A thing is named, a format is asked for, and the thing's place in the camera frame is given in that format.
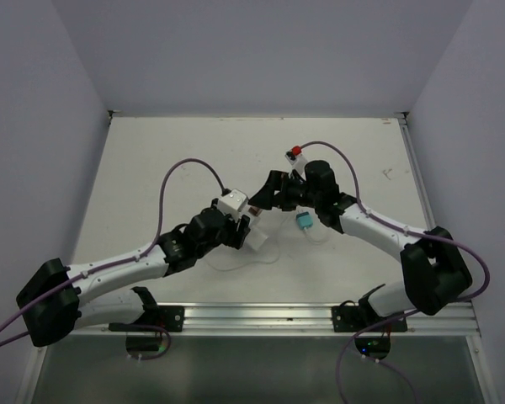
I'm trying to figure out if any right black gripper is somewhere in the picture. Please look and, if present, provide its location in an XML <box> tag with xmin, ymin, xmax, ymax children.
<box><xmin>248</xmin><ymin>170</ymin><xmax>321</xmax><ymax>212</ymax></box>

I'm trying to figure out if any white cube power socket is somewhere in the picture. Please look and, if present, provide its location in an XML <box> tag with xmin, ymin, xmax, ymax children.
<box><xmin>245</xmin><ymin>218</ymin><xmax>268</xmax><ymax>252</ymax></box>

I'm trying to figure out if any teal usb charger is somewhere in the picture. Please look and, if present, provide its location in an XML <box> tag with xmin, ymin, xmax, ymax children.
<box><xmin>295</xmin><ymin>211</ymin><xmax>313</xmax><ymax>231</ymax></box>

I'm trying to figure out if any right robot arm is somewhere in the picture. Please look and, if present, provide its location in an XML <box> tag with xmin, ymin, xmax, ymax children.
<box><xmin>249</xmin><ymin>160</ymin><xmax>472</xmax><ymax>331</ymax></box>

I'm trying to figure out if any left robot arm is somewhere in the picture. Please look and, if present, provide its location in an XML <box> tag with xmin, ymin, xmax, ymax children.
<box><xmin>16</xmin><ymin>189</ymin><xmax>251</xmax><ymax>348</ymax></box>

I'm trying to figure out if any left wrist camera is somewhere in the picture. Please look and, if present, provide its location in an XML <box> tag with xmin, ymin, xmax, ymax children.
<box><xmin>216</xmin><ymin>189</ymin><xmax>248</xmax><ymax>221</ymax></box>

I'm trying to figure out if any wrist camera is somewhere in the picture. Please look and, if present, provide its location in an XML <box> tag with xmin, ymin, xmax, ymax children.
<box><xmin>216</xmin><ymin>189</ymin><xmax>248</xmax><ymax>221</ymax></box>
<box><xmin>284</xmin><ymin>146</ymin><xmax>308</xmax><ymax>179</ymax></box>

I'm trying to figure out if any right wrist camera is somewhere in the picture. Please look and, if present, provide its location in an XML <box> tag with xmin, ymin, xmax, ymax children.
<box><xmin>284</xmin><ymin>146</ymin><xmax>308</xmax><ymax>179</ymax></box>

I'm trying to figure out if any aluminium front rail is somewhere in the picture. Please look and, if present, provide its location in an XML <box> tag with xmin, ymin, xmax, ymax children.
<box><xmin>74</xmin><ymin>298</ymin><xmax>479</xmax><ymax>336</ymax></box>

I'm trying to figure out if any aluminium rail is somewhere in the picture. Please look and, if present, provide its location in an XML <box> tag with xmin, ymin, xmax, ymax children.
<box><xmin>74</xmin><ymin>298</ymin><xmax>479</xmax><ymax>336</ymax></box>
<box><xmin>395</xmin><ymin>110</ymin><xmax>460</xmax><ymax>300</ymax></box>

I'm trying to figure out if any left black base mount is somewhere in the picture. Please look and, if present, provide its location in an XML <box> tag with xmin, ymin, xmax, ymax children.
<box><xmin>108</xmin><ymin>305</ymin><xmax>185</xmax><ymax>332</ymax></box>

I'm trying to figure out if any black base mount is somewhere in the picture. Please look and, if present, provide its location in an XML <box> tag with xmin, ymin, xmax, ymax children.
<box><xmin>108</xmin><ymin>305</ymin><xmax>185</xmax><ymax>332</ymax></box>
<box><xmin>331</xmin><ymin>300</ymin><xmax>408</xmax><ymax>332</ymax></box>

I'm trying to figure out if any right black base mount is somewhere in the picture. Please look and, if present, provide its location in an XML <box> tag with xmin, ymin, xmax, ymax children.
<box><xmin>331</xmin><ymin>300</ymin><xmax>408</xmax><ymax>332</ymax></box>

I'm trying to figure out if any aluminium right side rail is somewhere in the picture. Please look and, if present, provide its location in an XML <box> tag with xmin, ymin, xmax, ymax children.
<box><xmin>395</xmin><ymin>110</ymin><xmax>460</xmax><ymax>300</ymax></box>

